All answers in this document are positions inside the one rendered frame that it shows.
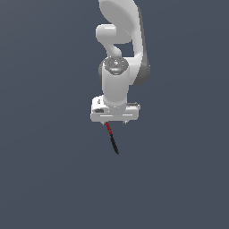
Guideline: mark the red and black stick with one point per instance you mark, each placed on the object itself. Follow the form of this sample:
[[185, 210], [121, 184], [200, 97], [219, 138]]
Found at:
[[112, 138]]

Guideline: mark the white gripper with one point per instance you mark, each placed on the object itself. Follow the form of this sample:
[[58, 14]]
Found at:
[[114, 112]]

